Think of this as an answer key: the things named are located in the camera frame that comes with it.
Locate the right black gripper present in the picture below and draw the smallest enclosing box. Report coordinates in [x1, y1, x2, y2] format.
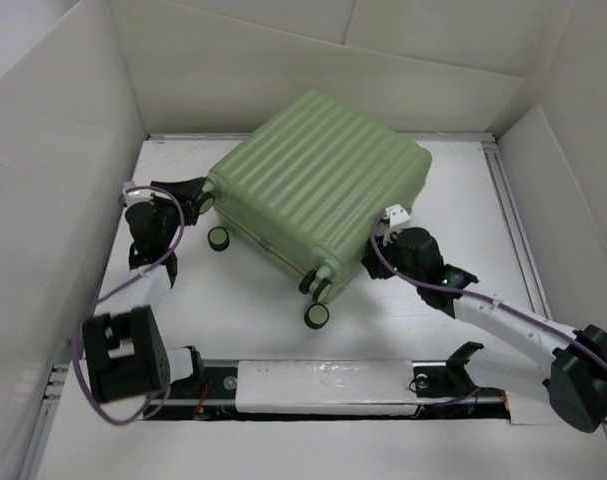
[359, 226, 423, 288]

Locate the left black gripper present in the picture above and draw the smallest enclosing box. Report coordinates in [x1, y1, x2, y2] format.
[149, 178, 207, 248]

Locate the green hard-shell suitcase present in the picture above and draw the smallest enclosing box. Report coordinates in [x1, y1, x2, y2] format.
[207, 90, 432, 329]

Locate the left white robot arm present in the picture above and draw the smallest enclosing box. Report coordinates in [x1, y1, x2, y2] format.
[81, 177, 214, 404]

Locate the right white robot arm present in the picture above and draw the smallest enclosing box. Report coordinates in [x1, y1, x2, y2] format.
[362, 219, 607, 433]

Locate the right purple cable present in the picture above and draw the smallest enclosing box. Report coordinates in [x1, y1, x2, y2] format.
[370, 212, 607, 429]

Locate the purple cable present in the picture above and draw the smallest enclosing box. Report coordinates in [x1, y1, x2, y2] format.
[370, 212, 607, 429]
[70, 185, 188, 426]

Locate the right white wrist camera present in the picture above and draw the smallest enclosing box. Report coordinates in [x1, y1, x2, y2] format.
[377, 204, 411, 236]

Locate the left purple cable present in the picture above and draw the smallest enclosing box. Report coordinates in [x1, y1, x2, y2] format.
[70, 185, 188, 426]

